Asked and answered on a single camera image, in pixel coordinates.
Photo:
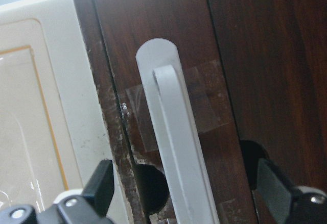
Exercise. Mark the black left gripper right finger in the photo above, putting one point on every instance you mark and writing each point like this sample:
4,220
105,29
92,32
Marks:
276,189

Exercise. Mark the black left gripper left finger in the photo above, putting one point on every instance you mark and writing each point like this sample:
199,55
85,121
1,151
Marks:
99,190

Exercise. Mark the white drawer handle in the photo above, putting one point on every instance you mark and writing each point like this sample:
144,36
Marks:
175,131

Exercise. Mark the dark wooden drawer cabinet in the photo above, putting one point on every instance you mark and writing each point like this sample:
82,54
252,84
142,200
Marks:
256,75

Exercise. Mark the cream plastic storage box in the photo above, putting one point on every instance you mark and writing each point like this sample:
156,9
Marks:
52,130

